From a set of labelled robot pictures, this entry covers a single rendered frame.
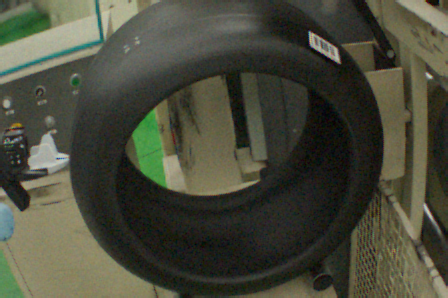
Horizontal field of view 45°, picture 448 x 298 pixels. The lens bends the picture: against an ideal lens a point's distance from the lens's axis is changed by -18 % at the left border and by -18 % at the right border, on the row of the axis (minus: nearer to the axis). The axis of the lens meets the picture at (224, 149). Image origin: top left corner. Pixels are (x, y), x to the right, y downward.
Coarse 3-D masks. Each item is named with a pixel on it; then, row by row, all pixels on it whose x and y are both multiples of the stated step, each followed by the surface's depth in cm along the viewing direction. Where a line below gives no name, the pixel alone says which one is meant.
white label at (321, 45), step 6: (312, 36) 96; (318, 36) 98; (312, 42) 95; (318, 42) 96; (324, 42) 98; (318, 48) 95; (324, 48) 96; (330, 48) 97; (336, 48) 99; (324, 54) 96; (330, 54) 96; (336, 54) 97; (336, 60) 96
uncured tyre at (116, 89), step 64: (192, 0) 103; (256, 0) 103; (128, 64) 95; (192, 64) 93; (256, 64) 94; (320, 64) 97; (128, 128) 96; (320, 128) 133; (128, 192) 133; (256, 192) 138; (320, 192) 134; (128, 256) 108; (192, 256) 130; (256, 256) 130; (320, 256) 115
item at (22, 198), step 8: (0, 176) 107; (0, 184) 108; (8, 184) 108; (16, 184) 111; (8, 192) 109; (16, 192) 109; (24, 192) 112; (16, 200) 110; (24, 200) 111; (24, 208) 111
